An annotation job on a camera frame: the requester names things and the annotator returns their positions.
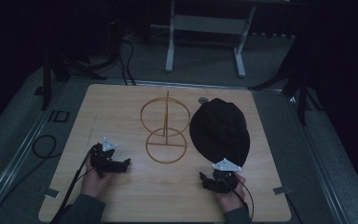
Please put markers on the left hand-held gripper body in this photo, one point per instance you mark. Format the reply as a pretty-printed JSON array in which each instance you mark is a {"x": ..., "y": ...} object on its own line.
[{"x": 103, "y": 161}]

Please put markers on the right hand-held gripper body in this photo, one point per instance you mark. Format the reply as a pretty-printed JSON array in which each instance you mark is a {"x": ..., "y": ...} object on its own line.
[{"x": 225, "y": 182}]

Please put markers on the black bucket hat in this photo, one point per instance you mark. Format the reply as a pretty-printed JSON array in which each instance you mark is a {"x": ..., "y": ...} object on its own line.
[{"x": 219, "y": 132}]

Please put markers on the person's right hand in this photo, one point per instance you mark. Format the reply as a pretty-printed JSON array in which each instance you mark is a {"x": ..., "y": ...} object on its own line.
[{"x": 234, "y": 199}]

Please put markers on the person's left hand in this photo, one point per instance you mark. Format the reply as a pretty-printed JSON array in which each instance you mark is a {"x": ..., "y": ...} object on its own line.
[{"x": 93, "y": 183}]

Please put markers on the grey tape piece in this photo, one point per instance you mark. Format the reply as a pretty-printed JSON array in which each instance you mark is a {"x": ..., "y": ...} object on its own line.
[
  {"x": 52, "y": 193},
  {"x": 282, "y": 190}
]

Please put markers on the round grey table grommet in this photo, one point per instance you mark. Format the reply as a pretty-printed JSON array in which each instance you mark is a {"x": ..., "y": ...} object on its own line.
[{"x": 203, "y": 100}]

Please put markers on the black tripod stand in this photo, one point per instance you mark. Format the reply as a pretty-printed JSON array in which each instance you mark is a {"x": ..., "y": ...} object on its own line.
[
  {"x": 60, "y": 67},
  {"x": 298, "y": 81}
]

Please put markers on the metal floor rail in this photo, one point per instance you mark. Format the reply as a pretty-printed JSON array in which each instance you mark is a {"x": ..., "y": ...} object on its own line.
[
  {"x": 320, "y": 161},
  {"x": 15, "y": 155}
]

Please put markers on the white metal desk frame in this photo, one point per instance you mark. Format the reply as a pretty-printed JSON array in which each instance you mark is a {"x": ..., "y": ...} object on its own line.
[{"x": 209, "y": 24}]

